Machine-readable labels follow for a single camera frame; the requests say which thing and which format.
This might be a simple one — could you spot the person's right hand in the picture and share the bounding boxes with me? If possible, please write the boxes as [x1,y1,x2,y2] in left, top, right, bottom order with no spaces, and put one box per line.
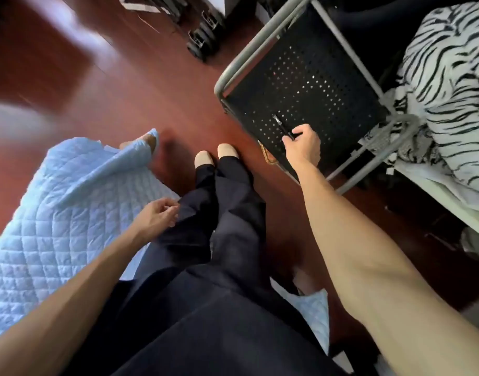
[281,123,322,172]

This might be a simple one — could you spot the person's left hand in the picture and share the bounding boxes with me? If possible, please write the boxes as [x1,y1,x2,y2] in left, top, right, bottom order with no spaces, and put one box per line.
[128,197,181,246]

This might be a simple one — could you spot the black grip pen body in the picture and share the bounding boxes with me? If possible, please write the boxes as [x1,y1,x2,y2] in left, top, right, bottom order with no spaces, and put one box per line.
[271,114,297,142]

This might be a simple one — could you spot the person's left forearm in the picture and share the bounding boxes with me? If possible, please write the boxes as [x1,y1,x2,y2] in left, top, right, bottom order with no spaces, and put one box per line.
[0,227,146,376]

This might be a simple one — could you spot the person's right forearm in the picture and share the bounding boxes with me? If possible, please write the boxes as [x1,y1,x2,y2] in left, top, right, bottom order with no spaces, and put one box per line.
[292,160,479,376]

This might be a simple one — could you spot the person's left foot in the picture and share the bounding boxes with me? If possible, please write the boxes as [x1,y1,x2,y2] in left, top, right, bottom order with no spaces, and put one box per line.
[194,150,217,169]

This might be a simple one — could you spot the person's foot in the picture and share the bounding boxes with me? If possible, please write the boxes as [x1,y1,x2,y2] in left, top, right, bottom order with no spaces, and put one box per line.
[194,150,217,169]
[217,143,240,159]

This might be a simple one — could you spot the person's right foot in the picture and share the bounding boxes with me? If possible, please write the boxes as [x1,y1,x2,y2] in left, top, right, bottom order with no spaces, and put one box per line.
[217,143,240,159]

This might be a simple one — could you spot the light blue quilted blanket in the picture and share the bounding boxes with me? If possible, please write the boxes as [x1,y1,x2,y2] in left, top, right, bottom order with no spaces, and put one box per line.
[0,128,330,355]

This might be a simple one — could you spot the dark navy trousers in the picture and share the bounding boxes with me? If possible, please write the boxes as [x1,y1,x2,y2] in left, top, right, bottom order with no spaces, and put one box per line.
[63,154,346,376]

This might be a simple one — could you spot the black dumbbell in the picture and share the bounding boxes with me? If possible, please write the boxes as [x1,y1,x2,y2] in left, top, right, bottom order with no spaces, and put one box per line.
[186,28,215,62]
[199,9,225,37]

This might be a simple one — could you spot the zebra striped blanket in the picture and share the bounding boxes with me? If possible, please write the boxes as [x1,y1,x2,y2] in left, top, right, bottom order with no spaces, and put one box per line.
[356,0,479,194]

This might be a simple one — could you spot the white mattress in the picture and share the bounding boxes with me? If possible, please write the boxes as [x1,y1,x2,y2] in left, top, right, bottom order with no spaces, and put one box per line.
[394,160,479,241]

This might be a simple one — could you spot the black perforated grey-frame chair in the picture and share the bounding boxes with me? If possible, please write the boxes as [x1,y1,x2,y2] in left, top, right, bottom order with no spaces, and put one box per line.
[214,0,420,196]

